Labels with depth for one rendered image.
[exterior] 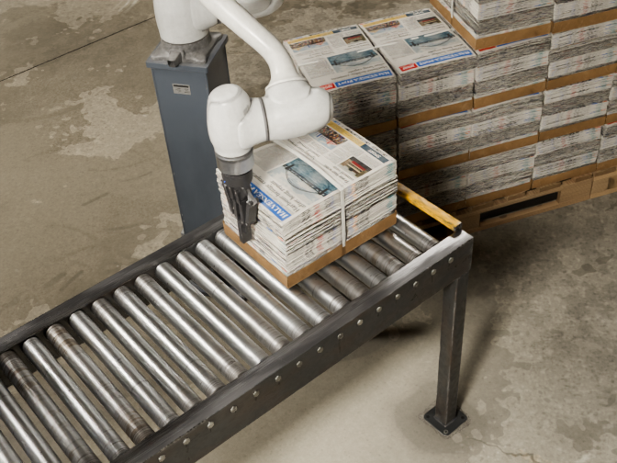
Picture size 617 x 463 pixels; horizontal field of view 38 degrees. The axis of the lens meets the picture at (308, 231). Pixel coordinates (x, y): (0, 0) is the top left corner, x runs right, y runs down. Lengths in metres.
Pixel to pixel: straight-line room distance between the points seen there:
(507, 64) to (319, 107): 1.30
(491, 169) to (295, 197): 1.41
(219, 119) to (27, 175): 2.32
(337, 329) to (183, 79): 1.05
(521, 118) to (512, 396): 1.01
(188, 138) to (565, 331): 1.48
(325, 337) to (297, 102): 0.57
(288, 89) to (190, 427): 0.79
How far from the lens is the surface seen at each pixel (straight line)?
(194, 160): 3.02
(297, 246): 2.19
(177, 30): 2.76
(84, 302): 2.34
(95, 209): 3.91
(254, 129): 2.00
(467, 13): 3.13
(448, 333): 2.64
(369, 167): 2.25
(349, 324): 2.18
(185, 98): 2.87
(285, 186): 2.21
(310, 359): 2.15
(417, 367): 3.12
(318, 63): 3.06
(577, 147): 3.61
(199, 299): 2.27
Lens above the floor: 2.41
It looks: 42 degrees down
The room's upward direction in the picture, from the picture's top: 4 degrees counter-clockwise
